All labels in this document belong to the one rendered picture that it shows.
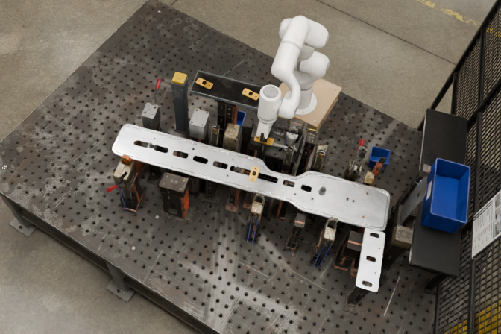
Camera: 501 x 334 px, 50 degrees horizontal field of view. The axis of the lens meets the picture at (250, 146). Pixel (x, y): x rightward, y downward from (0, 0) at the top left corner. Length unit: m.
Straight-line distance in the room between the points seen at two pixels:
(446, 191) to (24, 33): 3.40
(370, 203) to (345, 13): 2.53
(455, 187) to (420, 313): 0.64
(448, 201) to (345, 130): 0.80
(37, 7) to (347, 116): 2.81
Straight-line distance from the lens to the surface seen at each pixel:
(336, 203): 2.61
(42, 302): 3.55
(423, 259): 2.59
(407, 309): 2.85
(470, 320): 2.44
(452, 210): 2.74
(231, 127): 2.65
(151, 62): 3.40
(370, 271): 2.52
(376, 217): 2.63
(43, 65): 4.44
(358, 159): 2.59
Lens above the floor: 3.29
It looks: 58 degrees down
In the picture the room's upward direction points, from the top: 8 degrees clockwise
